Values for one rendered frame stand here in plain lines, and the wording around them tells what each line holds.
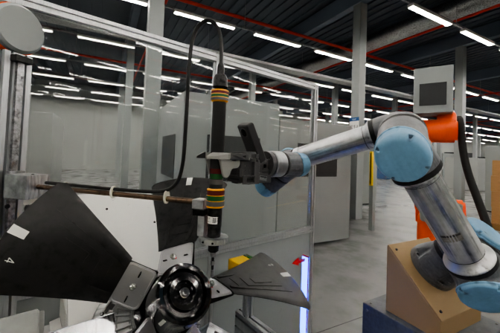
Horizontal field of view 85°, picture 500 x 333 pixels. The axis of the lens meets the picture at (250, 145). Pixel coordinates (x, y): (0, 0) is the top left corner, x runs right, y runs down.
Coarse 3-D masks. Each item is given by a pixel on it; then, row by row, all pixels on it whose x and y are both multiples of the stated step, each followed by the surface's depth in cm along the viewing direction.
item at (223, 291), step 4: (216, 280) 69; (216, 284) 68; (220, 284) 68; (212, 288) 65; (216, 288) 65; (220, 288) 65; (224, 288) 66; (212, 292) 63; (216, 292) 63; (220, 292) 63; (224, 292) 64; (228, 292) 64; (212, 296) 61; (216, 296) 61; (220, 296) 62
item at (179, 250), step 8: (168, 248) 68; (176, 248) 68; (184, 248) 67; (192, 248) 66; (160, 256) 67; (168, 256) 67; (176, 256) 66; (184, 256) 65; (192, 256) 64; (160, 264) 66; (168, 264) 65; (160, 272) 64
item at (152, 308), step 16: (176, 272) 58; (192, 272) 60; (160, 288) 54; (176, 288) 56; (192, 288) 58; (208, 288) 58; (144, 304) 60; (160, 304) 52; (176, 304) 53; (192, 304) 55; (208, 304) 56; (160, 320) 52; (176, 320) 51; (192, 320) 53
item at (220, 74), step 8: (224, 72) 67; (216, 80) 66; (224, 80) 66; (224, 88) 69; (208, 208) 65; (208, 216) 65; (216, 216) 64; (208, 224) 65; (216, 224) 64; (208, 232) 65; (216, 232) 64; (208, 248) 65; (216, 248) 65
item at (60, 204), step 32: (64, 192) 57; (32, 224) 53; (64, 224) 55; (96, 224) 56; (0, 256) 51; (32, 256) 52; (64, 256) 54; (96, 256) 55; (128, 256) 57; (0, 288) 50; (32, 288) 52; (64, 288) 54; (96, 288) 55
